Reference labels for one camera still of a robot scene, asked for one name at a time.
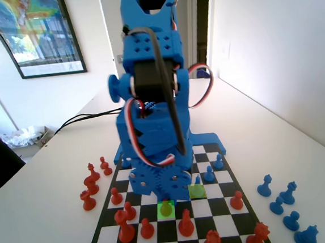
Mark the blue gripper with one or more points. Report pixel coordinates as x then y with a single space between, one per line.
156 181

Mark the red chess pawn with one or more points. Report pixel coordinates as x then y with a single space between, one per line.
166 210
115 198
106 168
129 212
237 201
146 230

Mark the blue bishop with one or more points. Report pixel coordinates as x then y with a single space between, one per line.
198 190

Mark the blue printed robot arm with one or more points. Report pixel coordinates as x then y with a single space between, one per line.
132 19

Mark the blue crowned chess piece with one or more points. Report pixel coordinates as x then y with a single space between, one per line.
287 196
307 236

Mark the black and white chessboard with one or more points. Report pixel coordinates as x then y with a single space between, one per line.
212 206

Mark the blue object behind table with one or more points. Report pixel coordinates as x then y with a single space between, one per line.
201 75

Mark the box of clear plastic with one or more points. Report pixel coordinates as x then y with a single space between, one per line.
27 136

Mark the black framed colourful poster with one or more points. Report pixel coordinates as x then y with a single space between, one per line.
49 29

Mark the blue base plate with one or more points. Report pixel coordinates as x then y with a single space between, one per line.
206 139

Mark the white wall switch plate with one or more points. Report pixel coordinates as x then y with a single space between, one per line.
225 52

